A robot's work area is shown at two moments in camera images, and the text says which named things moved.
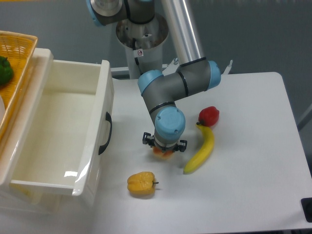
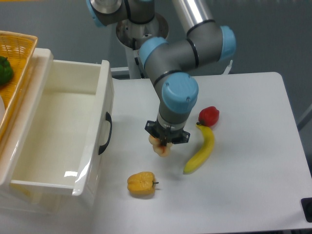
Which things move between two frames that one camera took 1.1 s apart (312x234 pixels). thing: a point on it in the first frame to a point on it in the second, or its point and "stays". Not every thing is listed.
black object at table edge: x=306 y=204 stays
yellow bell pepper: x=141 y=183 stays
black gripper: x=149 y=140 to x=165 y=134
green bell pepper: x=6 y=71 stays
